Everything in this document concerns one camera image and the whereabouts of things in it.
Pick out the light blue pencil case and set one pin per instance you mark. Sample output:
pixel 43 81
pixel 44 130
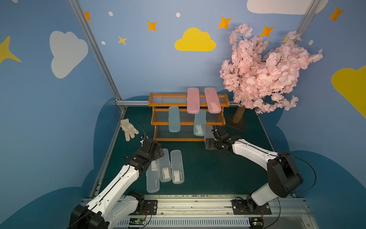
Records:
pixel 199 126
pixel 174 125

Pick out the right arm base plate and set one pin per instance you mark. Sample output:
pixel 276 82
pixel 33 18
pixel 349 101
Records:
pixel 240 207

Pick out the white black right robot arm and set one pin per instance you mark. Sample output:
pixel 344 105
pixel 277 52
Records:
pixel 283 175

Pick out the aluminium front rail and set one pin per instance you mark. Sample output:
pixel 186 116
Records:
pixel 210 212

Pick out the right circuit board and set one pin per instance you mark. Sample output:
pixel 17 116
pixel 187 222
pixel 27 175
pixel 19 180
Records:
pixel 256 223

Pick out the clear pencil case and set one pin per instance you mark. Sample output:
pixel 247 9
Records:
pixel 165 174
pixel 153 177
pixel 208 132
pixel 177 167

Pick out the pink blossom artificial tree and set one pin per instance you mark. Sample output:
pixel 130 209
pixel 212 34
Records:
pixel 260 82

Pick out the pink pencil case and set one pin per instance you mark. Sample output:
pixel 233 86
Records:
pixel 212 100
pixel 193 100

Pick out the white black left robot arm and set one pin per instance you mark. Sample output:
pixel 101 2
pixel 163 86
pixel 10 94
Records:
pixel 104 211

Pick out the left green circuit board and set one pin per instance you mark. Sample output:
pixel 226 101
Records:
pixel 136 222

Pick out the orange three-tier shelf rack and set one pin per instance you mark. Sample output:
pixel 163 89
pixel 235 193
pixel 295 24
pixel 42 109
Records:
pixel 160 103

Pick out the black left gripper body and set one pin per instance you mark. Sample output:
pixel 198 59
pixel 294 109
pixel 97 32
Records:
pixel 154 146

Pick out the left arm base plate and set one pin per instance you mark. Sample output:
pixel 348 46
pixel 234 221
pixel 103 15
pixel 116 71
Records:
pixel 146 207

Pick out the beige knit work glove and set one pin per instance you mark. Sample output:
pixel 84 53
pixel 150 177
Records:
pixel 129 130

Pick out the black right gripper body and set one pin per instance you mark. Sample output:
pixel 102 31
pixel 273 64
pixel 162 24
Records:
pixel 217 140

